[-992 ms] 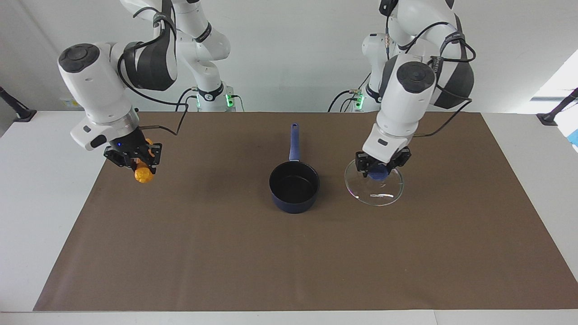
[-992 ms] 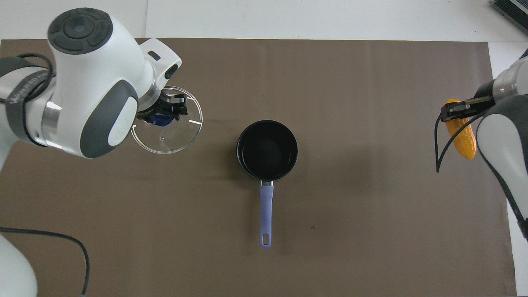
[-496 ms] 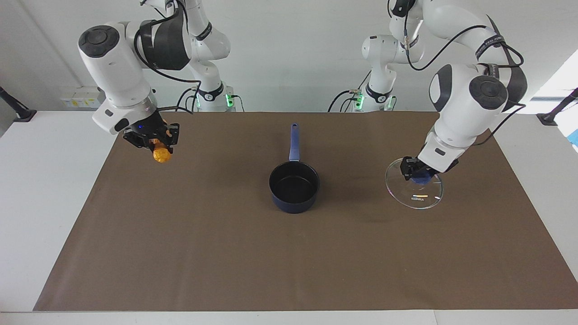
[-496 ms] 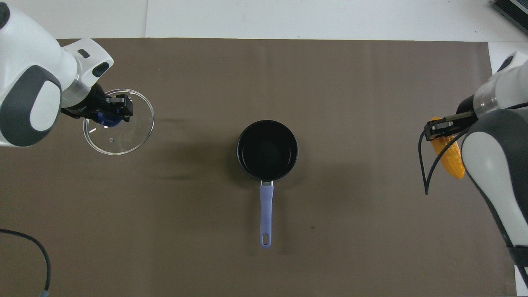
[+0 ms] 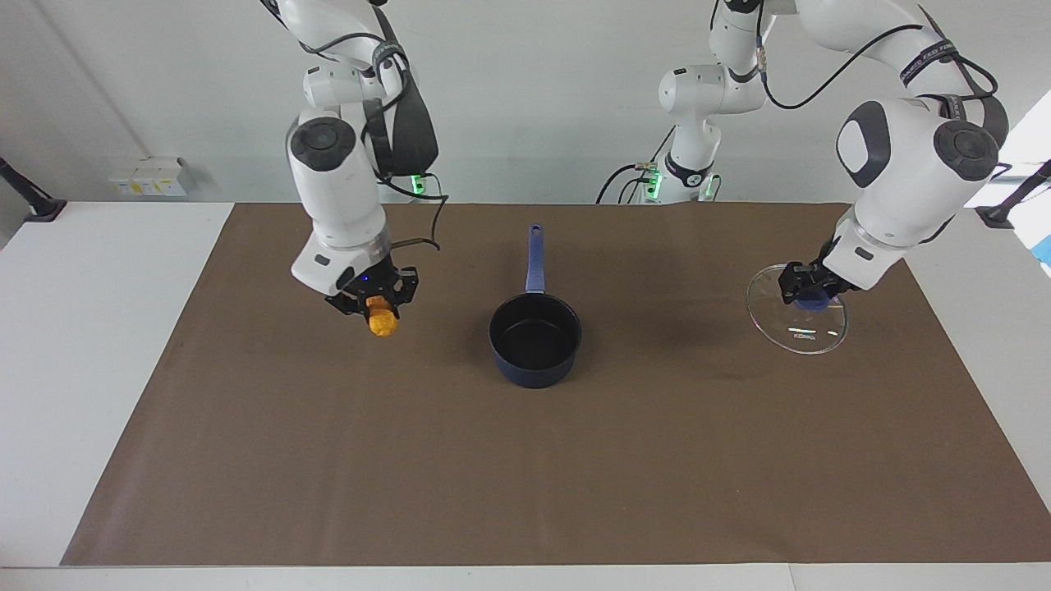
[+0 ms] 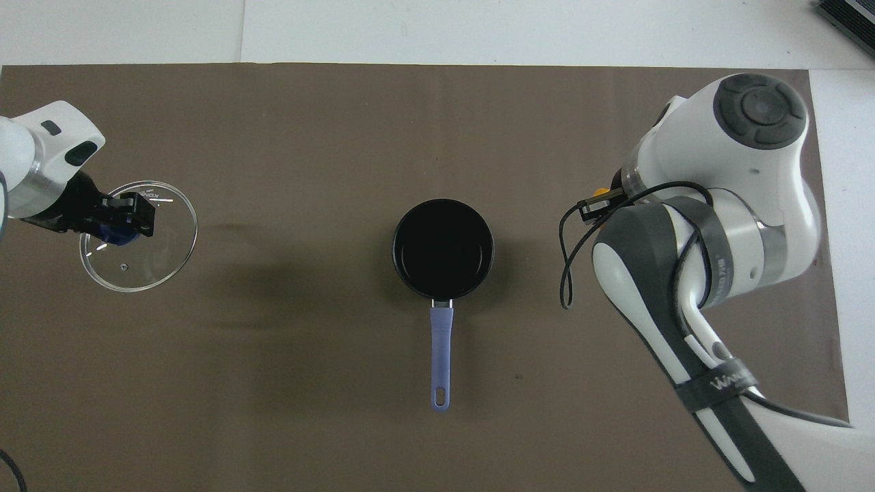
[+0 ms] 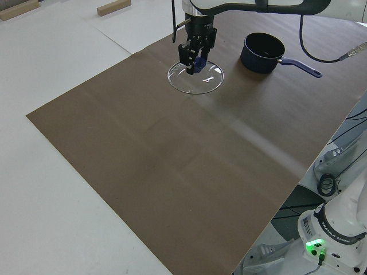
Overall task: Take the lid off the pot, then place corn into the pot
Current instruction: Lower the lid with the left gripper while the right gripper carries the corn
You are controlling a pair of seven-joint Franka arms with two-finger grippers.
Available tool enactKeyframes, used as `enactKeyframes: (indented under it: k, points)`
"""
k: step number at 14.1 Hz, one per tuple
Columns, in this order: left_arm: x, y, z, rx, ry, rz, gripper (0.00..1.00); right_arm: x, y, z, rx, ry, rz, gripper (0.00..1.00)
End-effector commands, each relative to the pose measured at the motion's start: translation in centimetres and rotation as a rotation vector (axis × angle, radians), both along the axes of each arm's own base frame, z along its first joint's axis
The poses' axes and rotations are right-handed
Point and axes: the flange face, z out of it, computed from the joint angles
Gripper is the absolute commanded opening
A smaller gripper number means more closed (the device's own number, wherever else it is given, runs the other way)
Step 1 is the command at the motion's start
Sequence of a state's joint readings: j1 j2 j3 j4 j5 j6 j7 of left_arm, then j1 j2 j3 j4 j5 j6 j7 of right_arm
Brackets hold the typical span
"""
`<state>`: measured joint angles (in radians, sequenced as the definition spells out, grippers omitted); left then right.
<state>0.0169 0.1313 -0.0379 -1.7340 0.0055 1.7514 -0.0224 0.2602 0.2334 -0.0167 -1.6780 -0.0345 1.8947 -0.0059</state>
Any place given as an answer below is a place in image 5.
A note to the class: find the yellow corn cob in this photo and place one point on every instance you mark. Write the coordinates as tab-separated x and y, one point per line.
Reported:
383	325

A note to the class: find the black clamp stand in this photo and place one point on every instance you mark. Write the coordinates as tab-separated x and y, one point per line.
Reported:
998	217
45	209

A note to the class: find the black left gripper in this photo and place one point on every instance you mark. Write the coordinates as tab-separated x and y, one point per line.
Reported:
819	276

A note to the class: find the dark blue saucepan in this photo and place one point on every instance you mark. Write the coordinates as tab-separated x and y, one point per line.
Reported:
534	373

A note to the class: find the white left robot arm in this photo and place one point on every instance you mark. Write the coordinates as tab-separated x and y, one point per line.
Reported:
903	180

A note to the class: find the brown table mat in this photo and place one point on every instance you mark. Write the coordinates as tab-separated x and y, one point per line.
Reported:
410	492

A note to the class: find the white wall power strip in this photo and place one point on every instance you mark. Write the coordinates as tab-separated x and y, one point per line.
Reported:
148	180

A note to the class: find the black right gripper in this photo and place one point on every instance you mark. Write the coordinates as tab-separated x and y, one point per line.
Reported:
371	281

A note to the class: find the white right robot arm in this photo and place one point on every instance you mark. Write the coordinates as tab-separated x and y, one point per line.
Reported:
337	189

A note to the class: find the light blue object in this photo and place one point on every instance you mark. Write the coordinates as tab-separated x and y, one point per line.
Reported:
1045	250

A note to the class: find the glass lid with blue knob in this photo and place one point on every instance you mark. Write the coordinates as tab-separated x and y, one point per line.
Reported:
800	336

